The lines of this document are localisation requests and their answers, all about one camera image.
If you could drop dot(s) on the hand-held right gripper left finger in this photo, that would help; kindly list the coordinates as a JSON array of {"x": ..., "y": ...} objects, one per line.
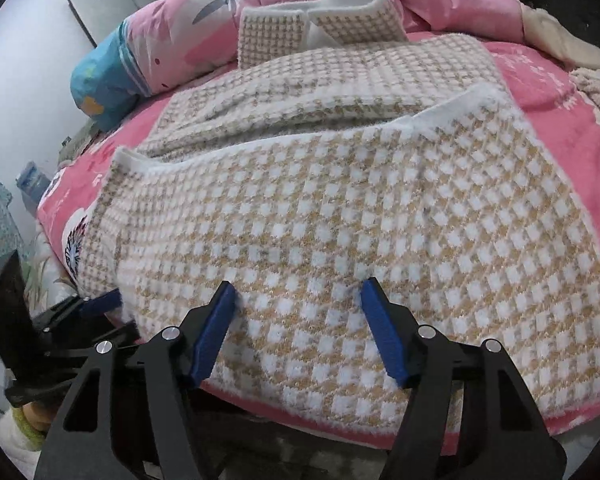
[{"x": 212, "y": 335}]

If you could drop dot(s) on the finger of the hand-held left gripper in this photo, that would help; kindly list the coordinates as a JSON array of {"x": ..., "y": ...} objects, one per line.
[
  {"x": 102, "y": 302},
  {"x": 105, "y": 338}
]

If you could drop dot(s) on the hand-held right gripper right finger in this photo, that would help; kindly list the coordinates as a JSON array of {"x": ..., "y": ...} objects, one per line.
[{"x": 385, "y": 335}]

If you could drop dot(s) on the person's left hand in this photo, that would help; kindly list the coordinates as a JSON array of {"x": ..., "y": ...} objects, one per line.
[{"x": 32, "y": 416}]

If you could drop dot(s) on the grey floral cloth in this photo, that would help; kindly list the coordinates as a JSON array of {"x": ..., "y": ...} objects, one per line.
[{"x": 77, "y": 142}]

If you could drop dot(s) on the pink printed quilt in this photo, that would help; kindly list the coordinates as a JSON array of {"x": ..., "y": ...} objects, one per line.
[{"x": 190, "y": 40}]

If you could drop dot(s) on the pink floral bed sheet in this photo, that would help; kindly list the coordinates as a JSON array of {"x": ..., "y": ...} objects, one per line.
[{"x": 555, "y": 100}]

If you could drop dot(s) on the cream fluffy blanket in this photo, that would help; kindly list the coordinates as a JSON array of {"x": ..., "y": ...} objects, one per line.
[{"x": 580, "y": 60}]

